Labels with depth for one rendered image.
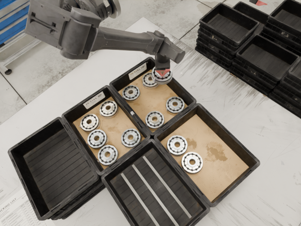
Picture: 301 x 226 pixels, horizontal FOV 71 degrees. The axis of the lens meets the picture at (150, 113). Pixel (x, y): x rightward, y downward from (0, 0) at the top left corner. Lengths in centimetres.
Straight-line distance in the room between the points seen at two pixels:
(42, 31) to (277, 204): 122
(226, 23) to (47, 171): 182
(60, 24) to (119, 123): 76
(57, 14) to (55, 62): 228
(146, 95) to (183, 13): 191
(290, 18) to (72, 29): 208
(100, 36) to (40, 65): 232
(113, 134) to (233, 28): 145
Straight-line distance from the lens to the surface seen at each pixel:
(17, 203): 145
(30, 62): 296
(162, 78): 104
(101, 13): 125
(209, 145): 113
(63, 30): 54
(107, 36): 59
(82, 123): 122
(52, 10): 53
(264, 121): 142
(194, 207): 107
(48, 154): 127
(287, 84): 189
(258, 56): 213
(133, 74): 126
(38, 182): 125
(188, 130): 114
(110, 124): 119
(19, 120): 162
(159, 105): 120
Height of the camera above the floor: 189
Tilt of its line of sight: 64 degrees down
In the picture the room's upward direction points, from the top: 10 degrees counter-clockwise
